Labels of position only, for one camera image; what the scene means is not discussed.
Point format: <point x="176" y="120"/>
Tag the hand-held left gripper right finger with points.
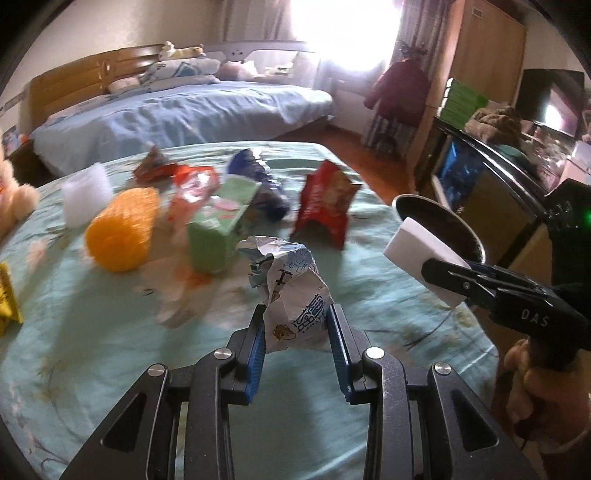
<point x="339" y="355"/>

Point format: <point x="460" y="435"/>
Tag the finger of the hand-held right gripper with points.
<point x="512" y="279"/>
<point x="461" y="281"/>

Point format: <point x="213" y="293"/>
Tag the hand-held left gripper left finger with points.
<point x="256" y="355"/>

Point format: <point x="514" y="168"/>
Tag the white foam block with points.
<point x="415" y="249"/>

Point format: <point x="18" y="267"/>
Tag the black round bin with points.
<point x="441" y="217"/>

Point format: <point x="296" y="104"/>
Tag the white printed wrapper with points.
<point x="286" y="286"/>

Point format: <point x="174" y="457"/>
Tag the green carton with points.
<point x="214" y="230"/>

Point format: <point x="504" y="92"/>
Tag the red snack bag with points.
<point x="323" y="203"/>

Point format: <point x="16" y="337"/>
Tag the blue snack bag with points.
<point x="258" y="184"/>

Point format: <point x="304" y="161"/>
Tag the orange and white wrapper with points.
<point x="194" y="189"/>

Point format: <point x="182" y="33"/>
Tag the small red snack wrapper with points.
<point x="152" y="168"/>

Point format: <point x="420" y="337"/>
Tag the person's right hand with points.
<point x="531" y="397"/>

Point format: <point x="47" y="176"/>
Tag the black glass cabinet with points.
<point x="503" y="203"/>

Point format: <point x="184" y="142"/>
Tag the green floral sheet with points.
<point x="115" y="346"/>

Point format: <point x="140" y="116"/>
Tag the brown plush cloth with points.
<point x="494" y="124"/>

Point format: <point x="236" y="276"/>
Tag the stack of green boxes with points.
<point x="464" y="101"/>

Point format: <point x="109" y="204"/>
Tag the black television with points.
<point x="549" y="101"/>

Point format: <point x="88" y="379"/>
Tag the dark red coat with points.
<point x="401" y="92"/>

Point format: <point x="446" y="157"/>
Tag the wooden wardrobe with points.
<point x="485" y="46"/>

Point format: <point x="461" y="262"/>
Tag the bed with blue sheet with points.
<point x="184" y="115"/>

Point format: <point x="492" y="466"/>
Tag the yellow packet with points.
<point x="7" y="300"/>

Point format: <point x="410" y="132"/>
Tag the patterned curtain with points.
<point x="425" y="27"/>

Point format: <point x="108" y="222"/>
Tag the pink plush toy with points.
<point x="235" y="71"/>

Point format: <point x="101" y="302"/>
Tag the cream teddy bear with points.
<point x="14" y="194"/>

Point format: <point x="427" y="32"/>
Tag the grey crib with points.
<point x="277" y="50"/>

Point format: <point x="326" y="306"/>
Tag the pale flat pillow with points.
<point x="124" y="84"/>

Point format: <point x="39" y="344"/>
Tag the plush toy on headboard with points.
<point x="180" y="50"/>

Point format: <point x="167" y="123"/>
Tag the wooden headboard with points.
<point x="78" y="78"/>

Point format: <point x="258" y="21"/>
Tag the colourful photo frame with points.
<point x="9" y="138"/>

